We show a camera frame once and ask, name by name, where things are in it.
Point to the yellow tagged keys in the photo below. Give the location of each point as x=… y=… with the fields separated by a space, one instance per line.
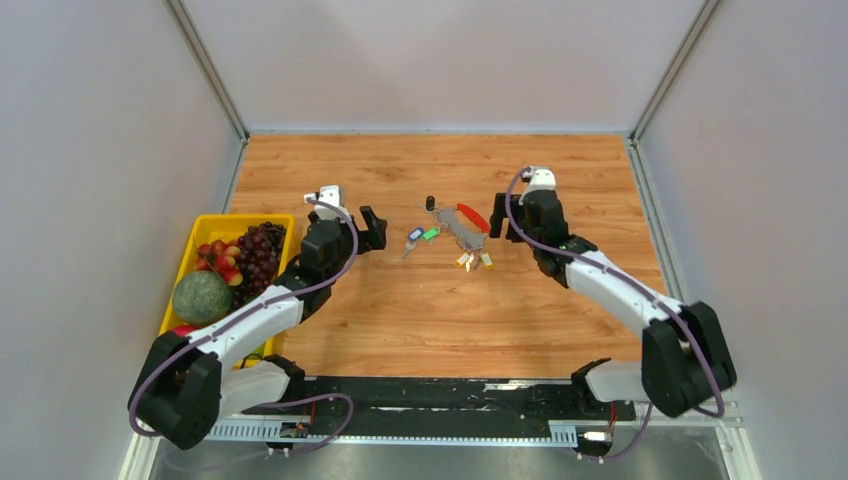
x=470 y=261

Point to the key holder with red handle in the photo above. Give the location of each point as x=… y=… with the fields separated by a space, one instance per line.
x=450 y=220

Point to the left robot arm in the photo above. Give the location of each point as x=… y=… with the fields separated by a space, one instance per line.
x=188 y=383

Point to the red peaches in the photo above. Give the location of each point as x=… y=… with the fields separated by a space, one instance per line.
x=221 y=258

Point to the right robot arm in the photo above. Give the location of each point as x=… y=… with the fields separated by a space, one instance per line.
x=685 y=361

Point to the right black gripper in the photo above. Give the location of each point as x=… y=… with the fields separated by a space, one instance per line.
x=496 y=219

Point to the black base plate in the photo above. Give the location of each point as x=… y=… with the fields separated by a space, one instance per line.
x=448 y=407

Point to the blue tagged key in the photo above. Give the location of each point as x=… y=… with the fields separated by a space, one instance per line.
x=412 y=240

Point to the red apple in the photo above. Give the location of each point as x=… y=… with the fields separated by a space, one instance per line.
x=184 y=330

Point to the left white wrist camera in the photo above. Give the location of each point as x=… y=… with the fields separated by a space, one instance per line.
x=328 y=203

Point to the green tagged key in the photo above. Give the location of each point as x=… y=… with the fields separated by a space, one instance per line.
x=431 y=234

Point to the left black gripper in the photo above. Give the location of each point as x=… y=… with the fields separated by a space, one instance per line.
x=374 y=237

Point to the yellow plastic bin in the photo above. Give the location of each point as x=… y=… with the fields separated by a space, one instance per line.
x=228 y=227

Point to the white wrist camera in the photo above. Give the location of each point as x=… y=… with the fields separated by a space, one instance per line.
x=536 y=178
x=328 y=203

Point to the dark grape bunch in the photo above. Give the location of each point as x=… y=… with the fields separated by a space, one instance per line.
x=259 y=260

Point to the green melon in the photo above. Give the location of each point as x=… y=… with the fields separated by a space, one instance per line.
x=201 y=298

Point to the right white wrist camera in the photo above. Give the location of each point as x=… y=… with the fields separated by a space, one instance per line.
x=536 y=178

